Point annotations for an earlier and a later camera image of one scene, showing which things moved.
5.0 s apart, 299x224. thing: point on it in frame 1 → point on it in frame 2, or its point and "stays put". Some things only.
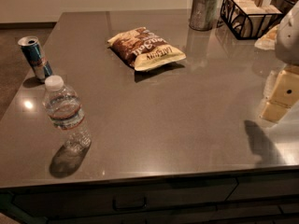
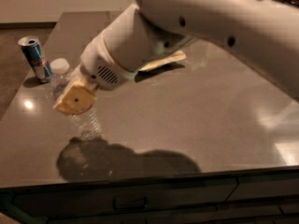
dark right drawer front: x=250 y=189 stays put
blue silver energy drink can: x=35 y=57 stays put
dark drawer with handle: x=127 y=197 stays put
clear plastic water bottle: x=65 y=112 → x=87 y=124
